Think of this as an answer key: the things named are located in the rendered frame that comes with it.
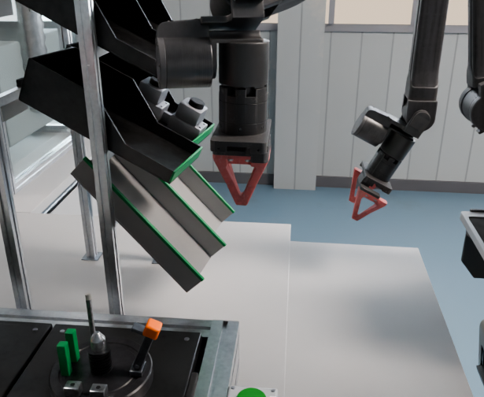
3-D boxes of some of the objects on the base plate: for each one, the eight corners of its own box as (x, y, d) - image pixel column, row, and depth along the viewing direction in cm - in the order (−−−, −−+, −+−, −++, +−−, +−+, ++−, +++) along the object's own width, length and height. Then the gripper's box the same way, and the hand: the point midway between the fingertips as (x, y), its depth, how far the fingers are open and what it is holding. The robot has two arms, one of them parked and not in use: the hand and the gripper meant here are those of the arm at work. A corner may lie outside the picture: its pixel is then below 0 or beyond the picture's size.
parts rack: (171, 256, 131) (149, -131, 99) (128, 357, 98) (74, -177, 66) (86, 252, 133) (38, -129, 101) (16, 349, 100) (-90, -173, 68)
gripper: (270, 94, 59) (265, 223, 65) (274, 75, 68) (270, 190, 74) (207, 91, 59) (208, 220, 66) (219, 73, 69) (220, 187, 75)
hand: (242, 198), depth 70 cm, fingers closed
